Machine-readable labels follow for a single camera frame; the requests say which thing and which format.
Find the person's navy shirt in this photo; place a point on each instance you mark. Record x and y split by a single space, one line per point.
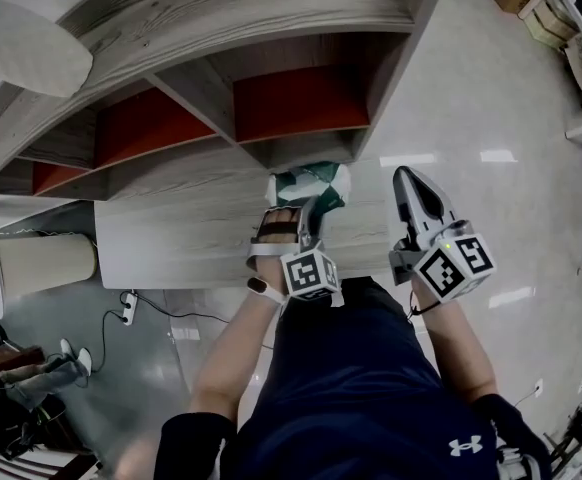
351 378

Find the person's right forearm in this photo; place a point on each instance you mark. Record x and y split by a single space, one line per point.
461 348

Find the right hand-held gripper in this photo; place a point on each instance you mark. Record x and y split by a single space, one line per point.
451 268

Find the white round pedestal table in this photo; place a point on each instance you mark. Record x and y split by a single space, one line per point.
46 265

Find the white wristband watch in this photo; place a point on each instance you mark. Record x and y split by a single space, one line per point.
271 294

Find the pale storage box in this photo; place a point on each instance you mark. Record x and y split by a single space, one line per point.
553 20

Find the person's left hand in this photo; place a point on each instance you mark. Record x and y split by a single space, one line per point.
278 225

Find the white power strip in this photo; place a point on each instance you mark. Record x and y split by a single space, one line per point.
128 309

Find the person's left forearm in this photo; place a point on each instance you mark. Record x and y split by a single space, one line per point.
231 358

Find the grey waist-worn device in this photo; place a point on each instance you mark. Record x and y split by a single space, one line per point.
518 463

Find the white vase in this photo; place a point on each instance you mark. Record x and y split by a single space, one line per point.
26 48

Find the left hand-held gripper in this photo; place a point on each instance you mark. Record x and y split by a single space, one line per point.
306 275

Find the green and white packet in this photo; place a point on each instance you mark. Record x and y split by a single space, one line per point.
296 183

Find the wooden shelf unit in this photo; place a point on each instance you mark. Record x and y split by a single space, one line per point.
221 8

